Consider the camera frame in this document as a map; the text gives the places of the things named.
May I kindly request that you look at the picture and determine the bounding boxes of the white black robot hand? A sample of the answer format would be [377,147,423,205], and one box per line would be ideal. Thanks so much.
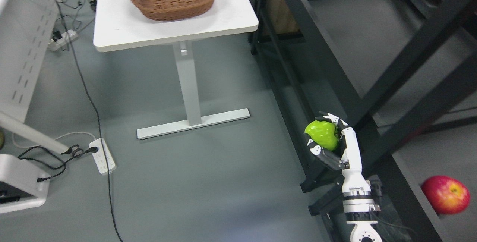
[305,113,371,193]

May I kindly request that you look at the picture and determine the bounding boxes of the green apple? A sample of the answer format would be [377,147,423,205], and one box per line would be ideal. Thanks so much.
[304,121,339,151]

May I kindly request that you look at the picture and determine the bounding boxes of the white robot forearm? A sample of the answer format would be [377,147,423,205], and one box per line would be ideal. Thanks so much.
[343,191,383,242]

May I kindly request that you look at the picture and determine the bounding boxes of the red apple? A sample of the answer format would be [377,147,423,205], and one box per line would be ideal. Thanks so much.
[421,175,471,215]

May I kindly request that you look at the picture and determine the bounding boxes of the black metal shelf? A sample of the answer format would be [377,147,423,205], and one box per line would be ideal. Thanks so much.
[249,0,476,242]

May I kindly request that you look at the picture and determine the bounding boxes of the white floor power strip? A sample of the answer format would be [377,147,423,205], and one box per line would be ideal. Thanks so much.
[89,138,117,175]

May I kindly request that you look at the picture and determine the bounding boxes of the white far power strip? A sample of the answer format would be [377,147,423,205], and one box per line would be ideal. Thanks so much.
[47,30,79,51]

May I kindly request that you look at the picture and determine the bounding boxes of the white machine base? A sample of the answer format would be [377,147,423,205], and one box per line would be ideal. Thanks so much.
[0,154,50,214]

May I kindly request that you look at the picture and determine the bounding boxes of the white perforated side desk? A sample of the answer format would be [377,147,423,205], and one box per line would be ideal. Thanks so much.
[0,0,69,154]

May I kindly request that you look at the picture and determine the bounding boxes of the white pedestal table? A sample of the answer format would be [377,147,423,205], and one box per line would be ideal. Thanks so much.
[93,0,259,140]

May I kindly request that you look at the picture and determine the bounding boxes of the long black floor cable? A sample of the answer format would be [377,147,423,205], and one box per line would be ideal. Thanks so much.
[37,0,124,242]

